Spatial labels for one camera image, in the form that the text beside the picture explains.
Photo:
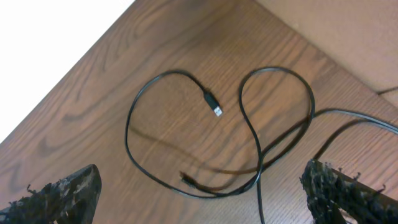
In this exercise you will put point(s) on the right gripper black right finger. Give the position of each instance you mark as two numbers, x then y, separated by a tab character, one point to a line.
331	194

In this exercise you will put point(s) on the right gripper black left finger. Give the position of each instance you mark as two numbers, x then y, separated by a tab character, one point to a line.
72	199

